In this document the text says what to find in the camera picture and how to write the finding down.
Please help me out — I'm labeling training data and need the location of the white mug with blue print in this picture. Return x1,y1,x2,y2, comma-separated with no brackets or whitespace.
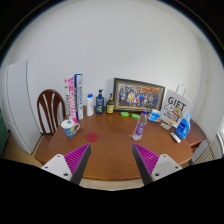
60,119,82,139

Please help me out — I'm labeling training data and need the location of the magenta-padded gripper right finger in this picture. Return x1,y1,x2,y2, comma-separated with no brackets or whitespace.
132,143,184,186

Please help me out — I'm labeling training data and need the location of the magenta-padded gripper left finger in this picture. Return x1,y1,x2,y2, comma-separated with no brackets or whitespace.
41,143,92,186

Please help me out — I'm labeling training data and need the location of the white paper gift bag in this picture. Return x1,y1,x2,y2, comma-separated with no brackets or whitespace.
159,84,192,129

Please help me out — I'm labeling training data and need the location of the yellow-labelled brown pump bottle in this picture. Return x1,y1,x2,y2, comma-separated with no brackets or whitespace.
106,92,115,115

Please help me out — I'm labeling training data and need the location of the framed group photo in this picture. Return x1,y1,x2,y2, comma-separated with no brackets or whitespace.
113,77,166,113

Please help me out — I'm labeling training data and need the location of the dark blue pump bottle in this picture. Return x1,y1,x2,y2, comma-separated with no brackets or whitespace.
95,88,105,115

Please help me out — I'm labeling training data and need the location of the blue detergent bottle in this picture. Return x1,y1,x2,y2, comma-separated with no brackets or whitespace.
175,112,192,140

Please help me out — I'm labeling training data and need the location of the small colourful snack packet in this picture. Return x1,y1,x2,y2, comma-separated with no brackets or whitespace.
159,121,173,131

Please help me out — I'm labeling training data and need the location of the small white remote control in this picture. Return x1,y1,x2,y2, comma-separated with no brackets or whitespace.
170,132,182,144

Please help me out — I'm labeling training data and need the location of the white radiator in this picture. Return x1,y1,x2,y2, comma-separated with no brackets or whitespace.
191,141,219,165

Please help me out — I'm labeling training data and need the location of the purple-capped clear water bottle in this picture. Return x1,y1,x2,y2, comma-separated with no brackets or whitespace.
132,110,148,141

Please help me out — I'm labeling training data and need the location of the white bottle with blue cap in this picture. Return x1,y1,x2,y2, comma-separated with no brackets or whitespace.
86,93,95,117

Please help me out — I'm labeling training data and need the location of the tall white and blue box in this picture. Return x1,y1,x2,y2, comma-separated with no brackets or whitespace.
73,73,85,121

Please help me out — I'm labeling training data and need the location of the flat round red coaster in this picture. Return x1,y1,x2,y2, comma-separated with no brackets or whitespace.
85,132,100,143

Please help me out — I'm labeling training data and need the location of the dark wooden chair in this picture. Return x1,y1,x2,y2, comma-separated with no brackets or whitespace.
36,88,67,136

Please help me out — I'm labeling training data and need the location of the tall pink and white box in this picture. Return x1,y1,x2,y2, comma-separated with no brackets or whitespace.
63,75,79,124

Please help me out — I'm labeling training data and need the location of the blue tissue pack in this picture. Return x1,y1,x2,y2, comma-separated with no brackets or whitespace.
148,108,162,123

